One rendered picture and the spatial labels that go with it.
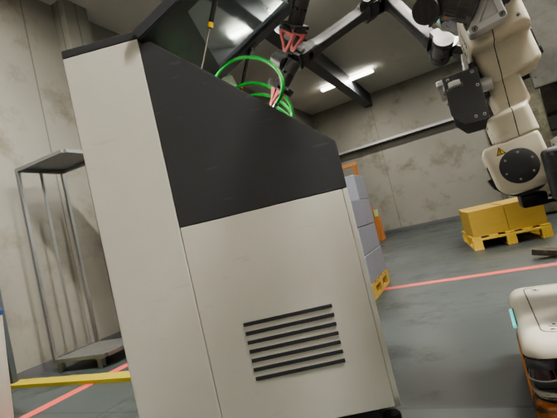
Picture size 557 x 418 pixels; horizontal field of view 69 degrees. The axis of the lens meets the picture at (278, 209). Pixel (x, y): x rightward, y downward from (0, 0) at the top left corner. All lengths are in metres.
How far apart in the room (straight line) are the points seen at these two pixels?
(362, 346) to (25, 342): 3.23
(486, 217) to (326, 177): 3.71
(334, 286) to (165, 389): 0.66
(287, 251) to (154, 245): 0.45
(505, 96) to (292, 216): 0.75
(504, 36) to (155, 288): 1.35
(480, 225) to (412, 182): 6.02
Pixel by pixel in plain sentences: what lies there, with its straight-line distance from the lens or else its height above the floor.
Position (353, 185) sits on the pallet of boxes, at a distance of 3.64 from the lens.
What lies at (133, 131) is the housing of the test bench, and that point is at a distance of 1.51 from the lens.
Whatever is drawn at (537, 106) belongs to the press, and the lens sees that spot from 7.50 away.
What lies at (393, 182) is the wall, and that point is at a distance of 10.89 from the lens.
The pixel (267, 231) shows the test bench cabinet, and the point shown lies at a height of 0.71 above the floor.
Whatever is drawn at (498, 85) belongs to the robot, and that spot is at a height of 0.98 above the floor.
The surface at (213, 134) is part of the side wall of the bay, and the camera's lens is 1.41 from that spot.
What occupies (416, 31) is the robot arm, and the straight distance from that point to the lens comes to 1.83.
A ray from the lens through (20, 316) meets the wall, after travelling 4.12.
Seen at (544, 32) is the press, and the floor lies 1.60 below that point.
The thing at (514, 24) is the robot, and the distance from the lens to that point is 1.44.
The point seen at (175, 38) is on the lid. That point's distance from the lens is 1.71.
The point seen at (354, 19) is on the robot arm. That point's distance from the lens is 1.89.
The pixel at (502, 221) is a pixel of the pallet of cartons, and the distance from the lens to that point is 4.98.
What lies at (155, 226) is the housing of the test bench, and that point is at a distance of 1.44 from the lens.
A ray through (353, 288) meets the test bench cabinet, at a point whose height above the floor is 0.46.
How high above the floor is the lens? 0.70
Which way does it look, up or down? 3 degrees up
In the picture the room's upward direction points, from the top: 13 degrees counter-clockwise
